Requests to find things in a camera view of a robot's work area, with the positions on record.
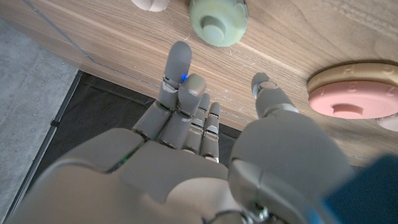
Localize green toy disc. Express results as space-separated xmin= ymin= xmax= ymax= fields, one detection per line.
xmin=188 ymin=0 xmax=249 ymax=48

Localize small beige toy disc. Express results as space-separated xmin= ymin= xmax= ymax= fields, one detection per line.
xmin=130 ymin=0 xmax=171 ymax=12

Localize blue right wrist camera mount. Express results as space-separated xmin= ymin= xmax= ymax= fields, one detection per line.
xmin=307 ymin=154 xmax=398 ymax=224

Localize red toy disc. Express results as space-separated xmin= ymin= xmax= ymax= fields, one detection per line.
xmin=308 ymin=88 xmax=398 ymax=120

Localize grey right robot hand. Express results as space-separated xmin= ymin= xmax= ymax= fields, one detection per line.
xmin=6 ymin=40 xmax=355 ymax=224

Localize large orange toy disc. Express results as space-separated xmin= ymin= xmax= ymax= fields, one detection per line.
xmin=306 ymin=62 xmax=398 ymax=94

